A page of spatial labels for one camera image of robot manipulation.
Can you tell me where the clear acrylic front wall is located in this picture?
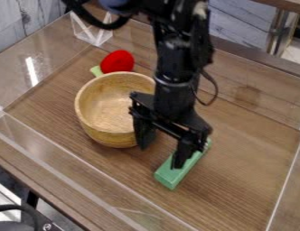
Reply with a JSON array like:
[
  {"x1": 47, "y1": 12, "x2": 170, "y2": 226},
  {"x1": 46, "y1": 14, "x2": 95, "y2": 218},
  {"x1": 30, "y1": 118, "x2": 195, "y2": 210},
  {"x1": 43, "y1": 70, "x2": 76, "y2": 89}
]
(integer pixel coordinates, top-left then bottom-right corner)
[{"x1": 0, "y1": 107, "x2": 197, "y2": 231}]

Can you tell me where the red fuzzy ball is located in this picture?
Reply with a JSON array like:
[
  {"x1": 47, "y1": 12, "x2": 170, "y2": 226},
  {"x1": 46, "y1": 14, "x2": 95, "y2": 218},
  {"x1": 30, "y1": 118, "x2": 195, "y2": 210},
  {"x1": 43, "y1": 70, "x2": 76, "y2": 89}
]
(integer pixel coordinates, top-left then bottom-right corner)
[{"x1": 100, "y1": 50, "x2": 134, "y2": 73}]

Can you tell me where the green rectangular stick block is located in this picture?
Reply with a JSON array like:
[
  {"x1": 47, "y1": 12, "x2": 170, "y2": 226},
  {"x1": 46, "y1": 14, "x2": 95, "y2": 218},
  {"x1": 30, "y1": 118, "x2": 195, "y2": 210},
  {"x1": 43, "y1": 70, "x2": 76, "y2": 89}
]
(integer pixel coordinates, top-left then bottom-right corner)
[{"x1": 154, "y1": 138, "x2": 211, "y2": 190}]

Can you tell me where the brown wooden bowl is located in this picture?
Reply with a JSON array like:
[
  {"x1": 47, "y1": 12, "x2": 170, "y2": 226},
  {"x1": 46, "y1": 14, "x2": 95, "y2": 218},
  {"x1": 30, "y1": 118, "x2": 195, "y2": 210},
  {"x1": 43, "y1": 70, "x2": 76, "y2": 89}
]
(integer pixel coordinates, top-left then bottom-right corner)
[{"x1": 74, "y1": 71, "x2": 155, "y2": 148}]

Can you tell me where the metal table frame background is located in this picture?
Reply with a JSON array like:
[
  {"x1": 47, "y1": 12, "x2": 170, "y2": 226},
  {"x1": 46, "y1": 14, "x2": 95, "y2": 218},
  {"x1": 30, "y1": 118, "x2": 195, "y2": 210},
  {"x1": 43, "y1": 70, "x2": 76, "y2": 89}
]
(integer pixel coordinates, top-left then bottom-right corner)
[{"x1": 258, "y1": 0, "x2": 300, "y2": 56}]

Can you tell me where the small light green block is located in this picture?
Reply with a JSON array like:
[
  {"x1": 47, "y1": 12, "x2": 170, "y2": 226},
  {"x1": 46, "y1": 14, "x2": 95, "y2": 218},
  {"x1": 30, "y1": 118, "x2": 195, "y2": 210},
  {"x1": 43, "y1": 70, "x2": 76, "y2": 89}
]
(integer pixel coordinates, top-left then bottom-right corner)
[{"x1": 90, "y1": 66, "x2": 103, "y2": 77}]

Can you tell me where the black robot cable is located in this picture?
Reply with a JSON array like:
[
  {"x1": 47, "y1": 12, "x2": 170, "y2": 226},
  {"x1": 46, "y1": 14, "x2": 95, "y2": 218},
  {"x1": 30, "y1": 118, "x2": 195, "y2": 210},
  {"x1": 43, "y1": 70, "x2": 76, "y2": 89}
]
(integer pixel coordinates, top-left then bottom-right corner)
[{"x1": 194, "y1": 69, "x2": 219, "y2": 107}]

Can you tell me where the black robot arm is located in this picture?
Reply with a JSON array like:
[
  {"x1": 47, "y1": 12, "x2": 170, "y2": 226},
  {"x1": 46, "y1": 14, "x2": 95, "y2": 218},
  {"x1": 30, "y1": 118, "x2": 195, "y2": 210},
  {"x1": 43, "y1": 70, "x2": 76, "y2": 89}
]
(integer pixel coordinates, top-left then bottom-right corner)
[{"x1": 62, "y1": 0, "x2": 214, "y2": 169}]

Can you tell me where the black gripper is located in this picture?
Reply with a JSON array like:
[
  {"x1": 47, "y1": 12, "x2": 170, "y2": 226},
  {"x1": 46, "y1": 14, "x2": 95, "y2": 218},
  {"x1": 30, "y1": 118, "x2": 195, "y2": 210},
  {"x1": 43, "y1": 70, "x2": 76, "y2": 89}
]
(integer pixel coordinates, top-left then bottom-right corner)
[{"x1": 130, "y1": 92, "x2": 213, "y2": 169}]

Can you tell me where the clear acrylic corner bracket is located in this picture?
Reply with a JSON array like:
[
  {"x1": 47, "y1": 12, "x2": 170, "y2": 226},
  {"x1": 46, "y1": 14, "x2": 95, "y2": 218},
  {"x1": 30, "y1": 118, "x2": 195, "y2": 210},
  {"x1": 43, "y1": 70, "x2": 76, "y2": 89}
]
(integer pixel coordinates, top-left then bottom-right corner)
[{"x1": 70, "y1": 12, "x2": 112, "y2": 47}]

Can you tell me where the black cable lower left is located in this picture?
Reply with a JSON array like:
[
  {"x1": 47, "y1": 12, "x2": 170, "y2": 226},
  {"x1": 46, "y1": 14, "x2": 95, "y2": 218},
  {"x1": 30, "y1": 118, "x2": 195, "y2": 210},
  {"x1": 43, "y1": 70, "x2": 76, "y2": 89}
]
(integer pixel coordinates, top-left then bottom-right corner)
[{"x1": 0, "y1": 204, "x2": 36, "y2": 231}]

